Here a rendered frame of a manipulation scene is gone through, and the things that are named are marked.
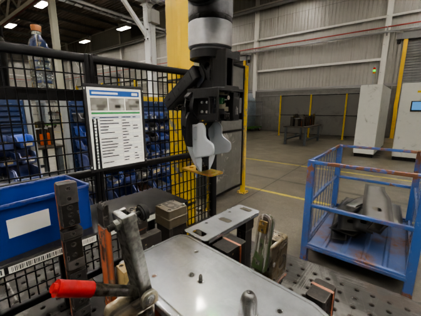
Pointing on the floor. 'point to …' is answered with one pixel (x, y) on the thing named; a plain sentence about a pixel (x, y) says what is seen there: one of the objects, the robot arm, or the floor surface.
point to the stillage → (366, 221)
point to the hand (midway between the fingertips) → (201, 163)
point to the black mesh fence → (88, 60)
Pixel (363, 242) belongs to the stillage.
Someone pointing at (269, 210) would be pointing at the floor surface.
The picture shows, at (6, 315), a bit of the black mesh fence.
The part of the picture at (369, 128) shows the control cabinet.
